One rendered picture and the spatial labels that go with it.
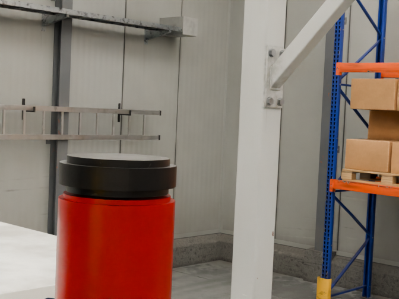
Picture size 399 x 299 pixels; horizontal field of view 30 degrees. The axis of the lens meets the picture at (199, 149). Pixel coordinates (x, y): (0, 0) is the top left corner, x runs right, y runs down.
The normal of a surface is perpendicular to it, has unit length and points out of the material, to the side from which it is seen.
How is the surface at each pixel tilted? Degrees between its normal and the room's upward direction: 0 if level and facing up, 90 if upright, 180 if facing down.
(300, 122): 90
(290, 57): 90
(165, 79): 90
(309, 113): 90
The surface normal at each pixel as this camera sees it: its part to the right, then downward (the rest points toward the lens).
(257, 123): -0.70, 0.00
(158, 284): 0.80, 0.07
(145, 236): 0.62, 0.07
